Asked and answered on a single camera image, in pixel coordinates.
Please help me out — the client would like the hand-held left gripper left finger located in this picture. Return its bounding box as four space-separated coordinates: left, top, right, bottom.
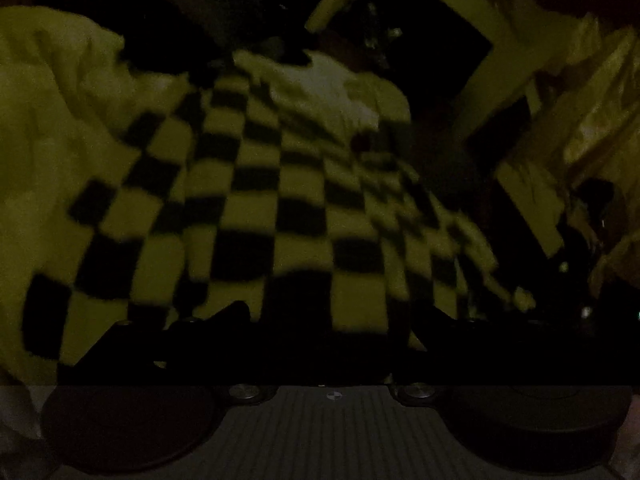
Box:
64 301 277 406

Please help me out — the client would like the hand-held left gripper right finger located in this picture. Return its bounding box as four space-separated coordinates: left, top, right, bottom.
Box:
390 307 608 407

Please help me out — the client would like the light hanging cloth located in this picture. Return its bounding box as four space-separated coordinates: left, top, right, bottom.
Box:
492 12 640 286

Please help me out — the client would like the white blanket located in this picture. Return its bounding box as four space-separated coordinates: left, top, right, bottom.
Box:
0 5 201 386

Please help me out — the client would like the white framed dark cabinet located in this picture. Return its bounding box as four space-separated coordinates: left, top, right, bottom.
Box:
295 0 556 171

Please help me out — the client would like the dark cloth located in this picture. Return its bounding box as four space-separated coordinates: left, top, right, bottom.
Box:
32 0 313 88

